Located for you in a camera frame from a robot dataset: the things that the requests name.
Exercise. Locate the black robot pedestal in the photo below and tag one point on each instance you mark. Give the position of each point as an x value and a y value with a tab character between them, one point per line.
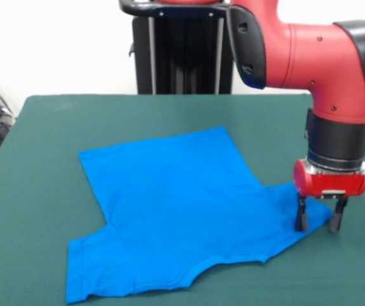
185	48

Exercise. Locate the blue shirt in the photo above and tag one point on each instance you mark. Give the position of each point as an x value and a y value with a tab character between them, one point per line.
176	207

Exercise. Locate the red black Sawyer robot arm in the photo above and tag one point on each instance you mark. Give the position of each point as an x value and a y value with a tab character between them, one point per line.
313	57

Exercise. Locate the dark green tablecloth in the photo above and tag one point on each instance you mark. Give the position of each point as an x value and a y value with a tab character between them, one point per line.
42	159

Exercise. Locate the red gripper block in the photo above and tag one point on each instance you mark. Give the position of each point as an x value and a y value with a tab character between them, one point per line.
329	185

